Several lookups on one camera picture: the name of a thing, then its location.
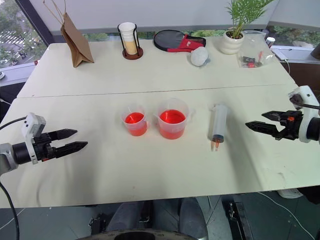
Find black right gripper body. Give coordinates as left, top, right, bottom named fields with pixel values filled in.
left=273, top=109, right=304, bottom=141

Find brown paper bag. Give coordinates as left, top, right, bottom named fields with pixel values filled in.
left=42, top=0, right=95, bottom=69

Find white ribbed plant pot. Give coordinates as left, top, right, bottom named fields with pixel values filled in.
left=218, top=30, right=245, bottom=56

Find clear plastic bag with parts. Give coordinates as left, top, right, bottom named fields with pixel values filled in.
left=236, top=30, right=276, bottom=69

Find black red paddle case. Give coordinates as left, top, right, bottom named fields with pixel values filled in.
left=152, top=29, right=207, bottom=54

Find white shoe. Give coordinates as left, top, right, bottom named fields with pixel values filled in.
left=277, top=188, right=304, bottom=199

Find white floor cable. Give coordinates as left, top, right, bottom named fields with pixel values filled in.
left=256, top=190, right=320, bottom=239

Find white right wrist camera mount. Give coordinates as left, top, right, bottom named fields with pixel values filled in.
left=287, top=85, right=320, bottom=144

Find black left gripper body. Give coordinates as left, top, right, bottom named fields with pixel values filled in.
left=31, top=132, right=58, bottom=162

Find cup stack in holder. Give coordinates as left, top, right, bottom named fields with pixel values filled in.
left=117, top=23, right=145, bottom=61

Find white flat device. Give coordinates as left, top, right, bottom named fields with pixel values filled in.
left=271, top=48, right=291, bottom=61

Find large beaker red liquid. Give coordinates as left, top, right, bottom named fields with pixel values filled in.
left=153, top=97, right=196, bottom=140

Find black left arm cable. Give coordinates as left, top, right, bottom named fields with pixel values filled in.
left=0, top=115, right=27, bottom=131
left=0, top=181, right=21, bottom=240

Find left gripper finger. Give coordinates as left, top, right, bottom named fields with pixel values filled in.
left=48, top=128, right=79, bottom=142
left=54, top=141, right=89, bottom=159

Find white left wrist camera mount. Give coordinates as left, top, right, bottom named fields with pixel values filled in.
left=20, top=112, right=47, bottom=165

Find black metal bracket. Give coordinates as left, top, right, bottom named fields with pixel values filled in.
left=88, top=211, right=114, bottom=236

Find large clear plastic syringe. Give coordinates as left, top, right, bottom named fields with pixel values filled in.
left=208, top=102, right=232, bottom=153

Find small beaker red liquid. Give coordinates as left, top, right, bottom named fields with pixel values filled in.
left=121, top=105, right=149, bottom=137

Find white charging cable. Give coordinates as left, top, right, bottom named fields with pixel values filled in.
left=283, top=58, right=293, bottom=74

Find black metal frame bar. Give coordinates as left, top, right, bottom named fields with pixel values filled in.
left=225, top=199, right=254, bottom=240

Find stack of paper cups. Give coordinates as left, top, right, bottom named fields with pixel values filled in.
left=118, top=22, right=139, bottom=55

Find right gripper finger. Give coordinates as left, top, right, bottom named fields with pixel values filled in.
left=245, top=121, right=282, bottom=137
left=261, top=110, right=289, bottom=122

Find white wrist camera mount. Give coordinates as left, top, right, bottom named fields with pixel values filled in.
left=20, top=112, right=47, bottom=165
left=287, top=85, right=320, bottom=144

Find green palm plant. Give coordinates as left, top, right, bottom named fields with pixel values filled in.
left=224, top=0, right=276, bottom=40

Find grey crumpled cloth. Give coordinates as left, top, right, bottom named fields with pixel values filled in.
left=190, top=46, right=212, bottom=67

